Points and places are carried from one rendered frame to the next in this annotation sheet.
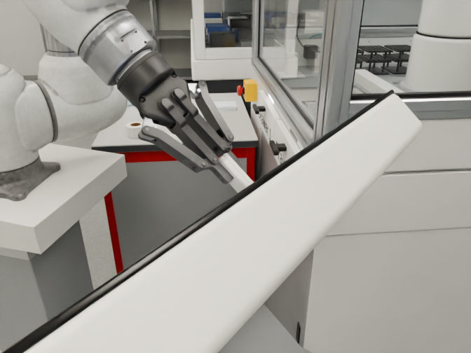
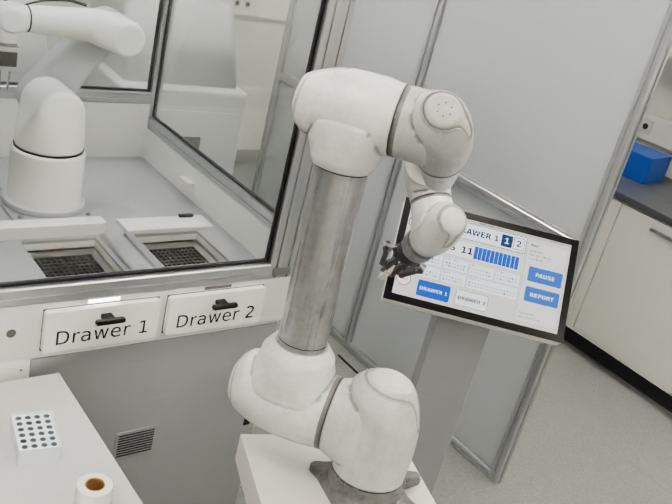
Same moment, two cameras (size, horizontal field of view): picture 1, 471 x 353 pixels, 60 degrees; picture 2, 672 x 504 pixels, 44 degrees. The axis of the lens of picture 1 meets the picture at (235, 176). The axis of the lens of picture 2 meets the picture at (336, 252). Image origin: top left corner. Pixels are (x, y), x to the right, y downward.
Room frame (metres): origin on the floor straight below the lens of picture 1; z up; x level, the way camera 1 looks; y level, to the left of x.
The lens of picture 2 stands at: (1.88, 1.59, 1.95)
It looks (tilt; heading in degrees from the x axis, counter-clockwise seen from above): 23 degrees down; 233
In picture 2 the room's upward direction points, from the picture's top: 14 degrees clockwise
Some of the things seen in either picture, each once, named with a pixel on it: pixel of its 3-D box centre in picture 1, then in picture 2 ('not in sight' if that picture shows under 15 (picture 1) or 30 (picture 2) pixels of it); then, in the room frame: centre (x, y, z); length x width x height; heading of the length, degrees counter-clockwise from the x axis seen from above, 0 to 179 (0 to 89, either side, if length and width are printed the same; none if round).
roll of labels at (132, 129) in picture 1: (136, 129); (93, 492); (1.40, 0.36, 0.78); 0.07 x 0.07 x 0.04
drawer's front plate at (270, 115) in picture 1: (267, 118); (102, 324); (1.25, -0.10, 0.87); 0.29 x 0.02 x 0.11; 6
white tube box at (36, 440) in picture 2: not in sight; (35, 437); (1.47, 0.17, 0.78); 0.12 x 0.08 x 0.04; 86
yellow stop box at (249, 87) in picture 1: (249, 90); not in sight; (1.58, -0.05, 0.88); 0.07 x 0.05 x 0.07; 6
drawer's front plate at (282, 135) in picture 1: (288, 158); (215, 309); (0.94, -0.13, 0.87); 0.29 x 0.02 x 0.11; 6
